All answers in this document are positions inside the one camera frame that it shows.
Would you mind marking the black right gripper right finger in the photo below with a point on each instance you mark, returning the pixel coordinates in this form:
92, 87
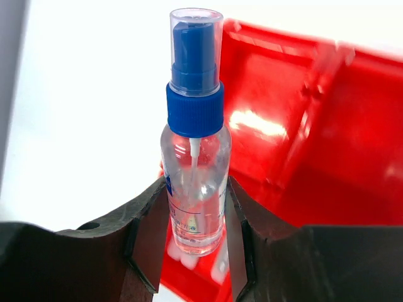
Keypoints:
270, 260

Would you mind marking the red four-compartment bin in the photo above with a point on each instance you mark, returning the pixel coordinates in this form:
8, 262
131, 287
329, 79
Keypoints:
316, 134

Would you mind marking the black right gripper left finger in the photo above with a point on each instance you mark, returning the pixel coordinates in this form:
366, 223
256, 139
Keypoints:
116, 257

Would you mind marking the clear blue-cap spray bottle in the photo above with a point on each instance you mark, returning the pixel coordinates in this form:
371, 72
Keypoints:
195, 143

